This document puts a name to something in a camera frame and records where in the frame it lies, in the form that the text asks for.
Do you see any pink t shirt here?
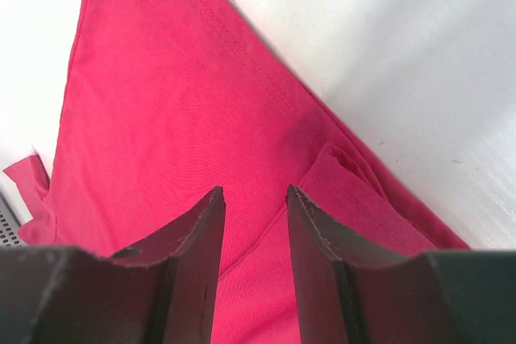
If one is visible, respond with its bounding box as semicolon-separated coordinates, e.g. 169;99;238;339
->
6;0;465;343

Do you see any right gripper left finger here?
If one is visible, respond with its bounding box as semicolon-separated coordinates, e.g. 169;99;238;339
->
1;187;225;343

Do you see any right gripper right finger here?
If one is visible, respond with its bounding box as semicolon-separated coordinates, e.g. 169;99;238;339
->
286;186;515;343

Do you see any white plastic laundry basket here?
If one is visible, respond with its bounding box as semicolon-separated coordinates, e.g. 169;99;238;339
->
0;195;25;247

